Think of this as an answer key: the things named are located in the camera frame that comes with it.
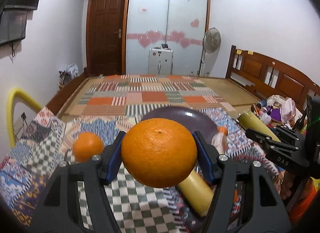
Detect small orange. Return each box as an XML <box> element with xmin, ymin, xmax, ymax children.
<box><xmin>72</xmin><ymin>132</ymin><xmax>104</xmax><ymax>162</ymax></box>

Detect large orange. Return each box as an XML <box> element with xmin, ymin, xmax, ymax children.
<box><xmin>121</xmin><ymin>118</ymin><xmax>197</xmax><ymax>188</ymax></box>

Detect person's right hand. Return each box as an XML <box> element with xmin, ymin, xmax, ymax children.
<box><xmin>280</xmin><ymin>171</ymin><xmax>295</xmax><ymax>200</ymax></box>

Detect pile of toys and bags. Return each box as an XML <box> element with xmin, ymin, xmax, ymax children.
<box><xmin>251</xmin><ymin>95</ymin><xmax>308</xmax><ymax>133</ymax></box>

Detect wooden bed headboard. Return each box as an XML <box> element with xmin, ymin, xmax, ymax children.
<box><xmin>226</xmin><ymin>45</ymin><xmax>319</xmax><ymax>111</ymax></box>

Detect dark purple plate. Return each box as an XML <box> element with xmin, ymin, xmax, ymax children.
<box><xmin>142</xmin><ymin>106</ymin><xmax>217</xmax><ymax>143</ymax></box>

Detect colourful patterned blanket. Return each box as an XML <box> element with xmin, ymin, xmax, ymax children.
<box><xmin>0</xmin><ymin>106</ymin><xmax>286</xmax><ymax>233</ymax></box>

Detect white standing fan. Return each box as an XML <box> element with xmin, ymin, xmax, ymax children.
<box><xmin>197</xmin><ymin>27</ymin><xmax>221</xmax><ymax>76</ymax></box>

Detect yellow foam tube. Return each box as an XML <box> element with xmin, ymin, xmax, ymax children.
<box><xmin>6</xmin><ymin>87</ymin><xmax>42</xmax><ymax>148</ymax></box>

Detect patchwork striped bed mat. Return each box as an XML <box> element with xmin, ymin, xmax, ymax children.
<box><xmin>69</xmin><ymin>75</ymin><xmax>234</xmax><ymax>116</ymax></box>

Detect silver suitcase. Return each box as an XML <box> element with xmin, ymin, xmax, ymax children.
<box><xmin>148</xmin><ymin>44</ymin><xmax>174</xmax><ymax>76</ymax></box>

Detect frosted glass wardrobe doors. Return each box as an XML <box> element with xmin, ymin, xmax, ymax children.
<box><xmin>125</xmin><ymin>0</ymin><xmax>208</xmax><ymax>76</ymax></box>

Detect brown wooden door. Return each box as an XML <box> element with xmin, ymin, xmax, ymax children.
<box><xmin>86</xmin><ymin>0</ymin><xmax>125</xmax><ymax>76</ymax></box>

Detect small wall monitor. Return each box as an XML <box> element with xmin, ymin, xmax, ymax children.
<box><xmin>0</xmin><ymin>10</ymin><xmax>27</xmax><ymax>45</ymax></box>

